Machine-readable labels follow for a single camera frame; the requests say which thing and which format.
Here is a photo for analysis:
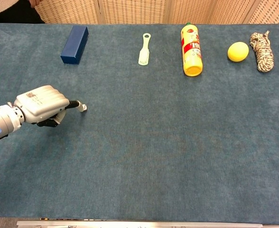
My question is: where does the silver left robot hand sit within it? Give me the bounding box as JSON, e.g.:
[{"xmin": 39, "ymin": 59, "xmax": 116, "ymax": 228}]
[{"xmin": 13, "ymin": 85, "xmax": 82, "ymax": 128}]

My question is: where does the blue rectangular box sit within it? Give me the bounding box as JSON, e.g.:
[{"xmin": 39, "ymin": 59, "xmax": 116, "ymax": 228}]
[{"xmin": 60, "ymin": 25, "xmax": 89, "ymax": 65}]

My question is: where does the person behind table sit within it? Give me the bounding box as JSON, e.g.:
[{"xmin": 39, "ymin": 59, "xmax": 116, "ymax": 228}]
[{"xmin": 0, "ymin": 0, "xmax": 45, "ymax": 24}]

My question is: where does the light green brush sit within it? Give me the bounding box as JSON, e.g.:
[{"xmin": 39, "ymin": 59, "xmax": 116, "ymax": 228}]
[{"xmin": 138, "ymin": 33, "xmax": 152, "ymax": 67}]

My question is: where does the teal table cloth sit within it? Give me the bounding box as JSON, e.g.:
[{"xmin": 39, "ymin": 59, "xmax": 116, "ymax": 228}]
[{"xmin": 0, "ymin": 23, "xmax": 279, "ymax": 225}]

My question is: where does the wicker folding screen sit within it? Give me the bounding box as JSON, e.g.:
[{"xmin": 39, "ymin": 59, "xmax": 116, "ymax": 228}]
[{"xmin": 34, "ymin": 0, "xmax": 279, "ymax": 24}]

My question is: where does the yellow plastic bottle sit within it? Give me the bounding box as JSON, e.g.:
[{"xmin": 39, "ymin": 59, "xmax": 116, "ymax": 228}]
[{"xmin": 180, "ymin": 22, "xmax": 204, "ymax": 77}]

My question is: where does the yellow ball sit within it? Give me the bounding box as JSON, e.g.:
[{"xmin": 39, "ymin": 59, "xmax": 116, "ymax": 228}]
[{"xmin": 227, "ymin": 41, "xmax": 250, "ymax": 63}]

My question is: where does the aluminium table edge rail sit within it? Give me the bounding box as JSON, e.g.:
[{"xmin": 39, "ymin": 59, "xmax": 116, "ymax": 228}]
[{"xmin": 16, "ymin": 219, "xmax": 263, "ymax": 228}]

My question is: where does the braided rope bundle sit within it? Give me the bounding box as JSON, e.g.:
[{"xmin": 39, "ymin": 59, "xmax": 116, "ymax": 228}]
[{"xmin": 249, "ymin": 30, "xmax": 275, "ymax": 73}]

